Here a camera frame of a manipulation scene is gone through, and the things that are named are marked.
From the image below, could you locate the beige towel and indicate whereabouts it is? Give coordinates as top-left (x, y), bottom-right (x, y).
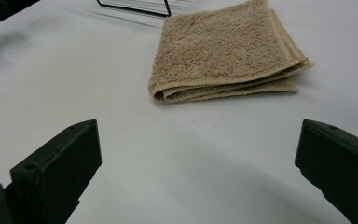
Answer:
top-left (147, 0), bottom-right (315, 105)

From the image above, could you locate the black wire rack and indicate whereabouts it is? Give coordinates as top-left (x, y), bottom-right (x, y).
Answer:
top-left (96, 0), bottom-right (172, 19)

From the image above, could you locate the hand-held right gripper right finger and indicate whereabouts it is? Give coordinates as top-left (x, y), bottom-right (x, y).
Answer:
top-left (294, 119), bottom-right (358, 224)

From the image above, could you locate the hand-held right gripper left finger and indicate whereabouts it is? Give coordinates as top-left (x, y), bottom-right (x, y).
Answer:
top-left (9, 119), bottom-right (103, 224)

